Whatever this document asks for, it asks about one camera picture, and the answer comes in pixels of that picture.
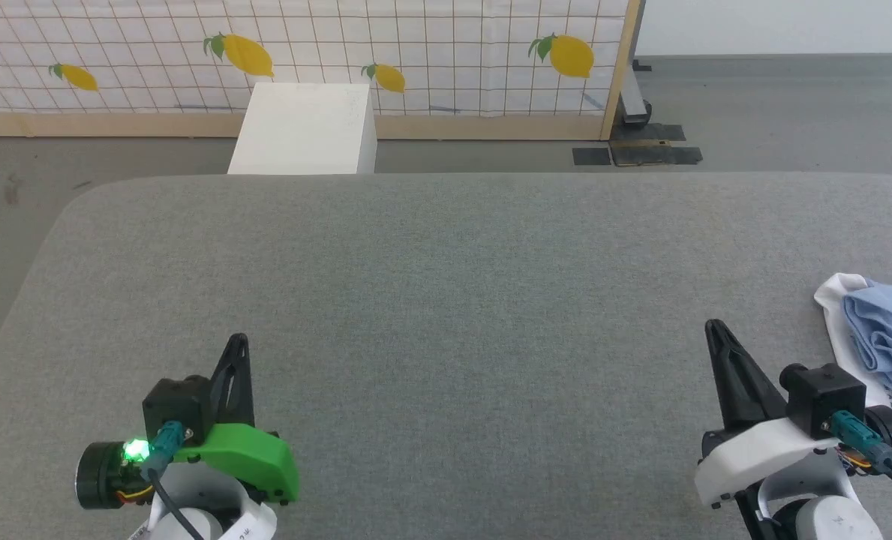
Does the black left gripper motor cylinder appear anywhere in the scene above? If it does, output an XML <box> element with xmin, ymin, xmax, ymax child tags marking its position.
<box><xmin>76</xmin><ymin>441</ymin><xmax>154</xmax><ymax>511</ymax></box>

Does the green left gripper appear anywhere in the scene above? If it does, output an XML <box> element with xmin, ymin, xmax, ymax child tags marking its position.
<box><xmin>174</xmin><ymin>333</ymin><xmax>301</xmax><ymax>504</ymax></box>

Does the grey metal stand post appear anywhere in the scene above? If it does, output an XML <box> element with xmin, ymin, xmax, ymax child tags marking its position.
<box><xmin>618</xmin><ymin>0</ymin><xmax>653</xmax><ymax>127</ymax></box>

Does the light blue white garment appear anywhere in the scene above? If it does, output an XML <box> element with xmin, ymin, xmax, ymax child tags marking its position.
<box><xmin>813</xmin><ymin>272</ymin><xmax>892</xmax><ymax>451</ymax></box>

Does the lemon print grid screen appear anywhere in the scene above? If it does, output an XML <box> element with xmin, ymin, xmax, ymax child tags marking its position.
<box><xmin>0</xmin><ymin>0</ymin><xmax>631</xmax><ymax>118</ymax></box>

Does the lemon pattern partition screen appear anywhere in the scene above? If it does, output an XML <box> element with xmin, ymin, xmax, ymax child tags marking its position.
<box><xmin>0</xmin><ymin>0</ymin><xmax>643</xmax><ymax>142</ymax></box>

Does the white box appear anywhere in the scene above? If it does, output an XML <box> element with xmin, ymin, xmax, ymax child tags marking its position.
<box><xmin>227</xmin><ymin>82</ymin><xmax>379</xmax><ymax>176</ymax></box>

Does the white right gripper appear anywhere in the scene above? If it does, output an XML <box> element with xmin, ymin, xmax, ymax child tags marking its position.
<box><xmin>695</xmin><ymin>319</ymin><xmax>841</xmax><ymax>510</ymax></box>

